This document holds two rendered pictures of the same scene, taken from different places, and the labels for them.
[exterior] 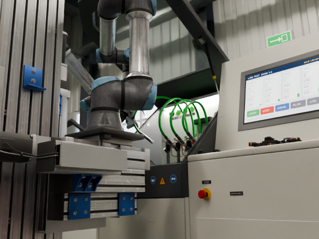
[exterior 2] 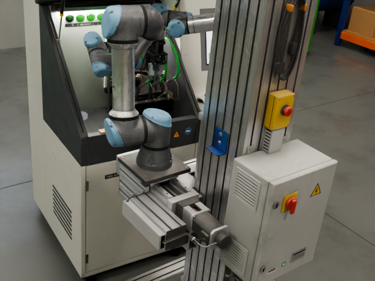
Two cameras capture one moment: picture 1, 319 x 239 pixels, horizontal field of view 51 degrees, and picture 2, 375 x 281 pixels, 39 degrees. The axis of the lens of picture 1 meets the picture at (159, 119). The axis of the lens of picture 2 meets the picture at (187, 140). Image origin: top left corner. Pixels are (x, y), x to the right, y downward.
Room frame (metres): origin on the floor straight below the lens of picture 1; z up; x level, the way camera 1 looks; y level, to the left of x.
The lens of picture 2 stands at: (1.06, 2.44, 2.14)
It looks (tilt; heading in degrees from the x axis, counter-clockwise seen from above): 27 degrees down; 282
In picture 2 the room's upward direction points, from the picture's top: 6 degrees clockwise
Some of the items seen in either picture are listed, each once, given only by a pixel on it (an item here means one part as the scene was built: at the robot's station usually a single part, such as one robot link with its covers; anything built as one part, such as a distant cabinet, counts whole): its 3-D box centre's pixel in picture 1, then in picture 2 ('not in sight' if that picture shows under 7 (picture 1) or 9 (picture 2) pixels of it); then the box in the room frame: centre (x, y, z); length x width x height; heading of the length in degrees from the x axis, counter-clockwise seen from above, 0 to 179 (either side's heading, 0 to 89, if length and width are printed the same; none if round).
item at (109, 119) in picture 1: (105, 122); not in sight; (1.29, 0.22, 1.09); 0.15 x 0.15 x 0.10
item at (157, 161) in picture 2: not in sight; (154, 151); (1.60, 0.61, 1.09); 0.15 x 0.15 x 0.10
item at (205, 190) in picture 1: (203, 194); not in sight; (1.47, -0.18, 0.80); 0.05 x 0.04 x 0.05; 47
